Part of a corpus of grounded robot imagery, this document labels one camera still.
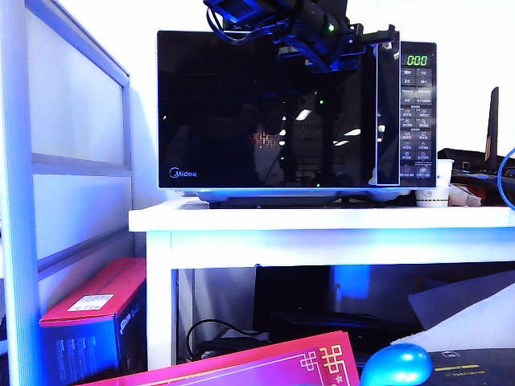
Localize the crumpled paper packaging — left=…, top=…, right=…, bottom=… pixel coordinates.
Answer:
left=447, top=183, right=488, bottom=207

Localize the glossy blue egg-shaped object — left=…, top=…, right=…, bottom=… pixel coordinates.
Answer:
left=360, top=343, right=435, bottom=386

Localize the red and blue carton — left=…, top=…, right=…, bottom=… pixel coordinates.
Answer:
left=38, top=257, right=148, bottom=386

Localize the white patterned paper cup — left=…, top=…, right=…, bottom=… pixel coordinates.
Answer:
left=414, top=158, right=455, bottom=208

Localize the pink patterned flat box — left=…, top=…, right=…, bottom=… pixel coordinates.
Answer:
left=74, top=330, right=361, bottom=386

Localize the grey-framed partition panel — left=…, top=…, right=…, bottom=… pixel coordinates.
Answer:
left=0, top=0, right=134, bottom=386

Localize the black cable tangle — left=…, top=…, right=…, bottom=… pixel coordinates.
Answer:
left=185, top=318, right=273, bottom=363

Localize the white table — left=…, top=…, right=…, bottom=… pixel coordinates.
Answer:
left=127, top=199, right=515, bottom=372

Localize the white Midea microwave body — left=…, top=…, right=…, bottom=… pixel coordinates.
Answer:
left=175, top=40, right=439, bottom=210

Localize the black router with antenna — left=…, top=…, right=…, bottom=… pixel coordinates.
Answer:
left=437, top=85, right=515, bottom=190

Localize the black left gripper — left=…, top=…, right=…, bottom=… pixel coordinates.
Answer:
left=307, top=22, right=398, bottom=74

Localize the white foam sheet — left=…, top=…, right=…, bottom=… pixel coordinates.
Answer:
left=389, top=273, right=515, bottom=355

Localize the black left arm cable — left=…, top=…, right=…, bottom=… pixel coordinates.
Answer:
left=205, top=6, right=290, bottom=45

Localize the black paper shredder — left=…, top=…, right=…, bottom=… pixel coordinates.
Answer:
left=423, top=347, right=515, bottom=386

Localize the blue cable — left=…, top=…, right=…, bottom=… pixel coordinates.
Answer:
left=496, top=147, right=515, bottom=210

